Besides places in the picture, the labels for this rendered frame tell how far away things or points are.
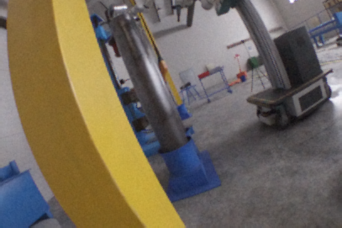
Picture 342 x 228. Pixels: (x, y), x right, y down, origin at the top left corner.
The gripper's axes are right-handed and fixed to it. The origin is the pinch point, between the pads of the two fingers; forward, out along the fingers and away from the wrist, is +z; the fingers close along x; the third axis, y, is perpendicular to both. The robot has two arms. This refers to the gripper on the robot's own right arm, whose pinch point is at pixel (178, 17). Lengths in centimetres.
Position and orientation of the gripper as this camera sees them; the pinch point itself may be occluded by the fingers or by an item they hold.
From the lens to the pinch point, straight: 199.9
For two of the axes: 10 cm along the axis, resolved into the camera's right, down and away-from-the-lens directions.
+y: 10.0, 0.0, -0.2
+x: 0.2, 1.0, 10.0
